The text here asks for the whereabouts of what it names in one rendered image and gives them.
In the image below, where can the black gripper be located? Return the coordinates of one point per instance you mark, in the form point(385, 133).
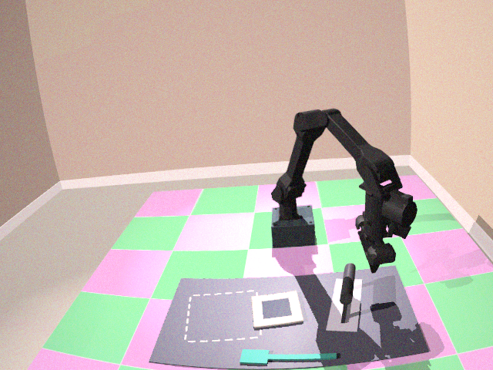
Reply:
point(373, 230)

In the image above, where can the white square tile with dark blue centre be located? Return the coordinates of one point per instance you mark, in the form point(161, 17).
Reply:
point(276, 309)

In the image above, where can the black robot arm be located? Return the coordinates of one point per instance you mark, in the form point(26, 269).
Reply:
point(373, 165)

